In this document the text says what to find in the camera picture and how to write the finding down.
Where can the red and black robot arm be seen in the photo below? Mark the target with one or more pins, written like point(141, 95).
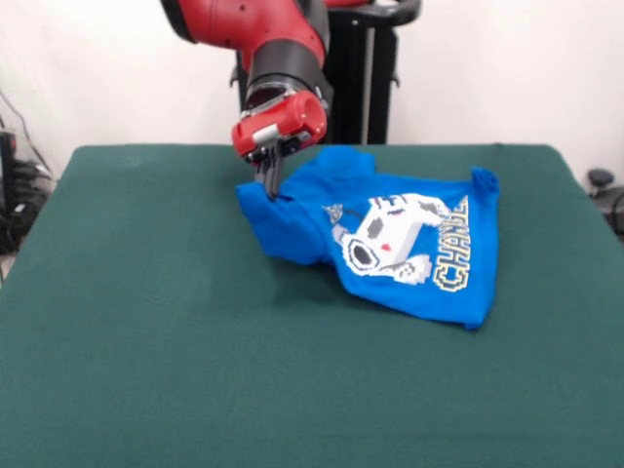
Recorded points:
point(244, 34)

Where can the blue t-shirt with white print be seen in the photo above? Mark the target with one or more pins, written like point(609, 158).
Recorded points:
point(414, 273)

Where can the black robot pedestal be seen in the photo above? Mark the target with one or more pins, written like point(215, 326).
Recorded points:
point(361, 88)

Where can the dark green table cloth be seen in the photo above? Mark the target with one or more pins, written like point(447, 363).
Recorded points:
point(97, 365)

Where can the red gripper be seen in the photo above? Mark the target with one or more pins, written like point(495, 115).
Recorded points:
point(278, 127)

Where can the black electronics box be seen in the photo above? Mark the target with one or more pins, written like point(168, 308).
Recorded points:
point(7, 166)

